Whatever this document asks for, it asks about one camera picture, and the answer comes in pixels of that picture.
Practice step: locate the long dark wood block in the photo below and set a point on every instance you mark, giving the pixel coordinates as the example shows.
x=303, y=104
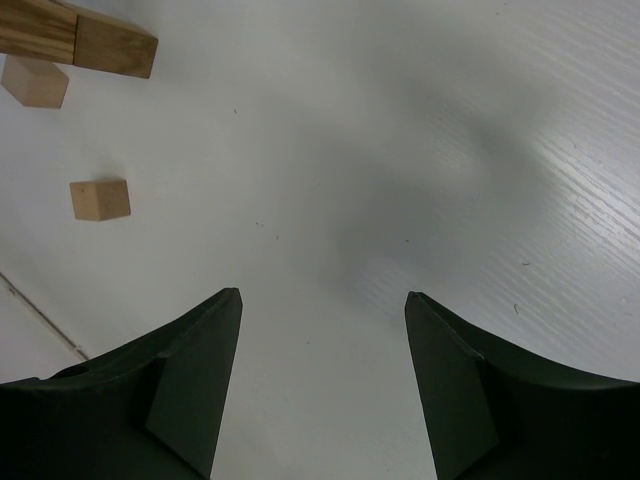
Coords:
x=107, y=44

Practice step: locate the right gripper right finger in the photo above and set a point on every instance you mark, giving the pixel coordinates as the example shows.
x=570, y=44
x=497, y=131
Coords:
x=494, y=410

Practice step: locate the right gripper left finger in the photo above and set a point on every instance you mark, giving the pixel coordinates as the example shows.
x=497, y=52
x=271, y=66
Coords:
x=149, y=409

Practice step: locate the light wood cube with letter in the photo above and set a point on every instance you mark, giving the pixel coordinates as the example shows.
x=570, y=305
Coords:
x=34, y=83

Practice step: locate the light wood cube right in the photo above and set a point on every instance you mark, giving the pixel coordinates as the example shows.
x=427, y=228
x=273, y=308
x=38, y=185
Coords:
x=100, y=200

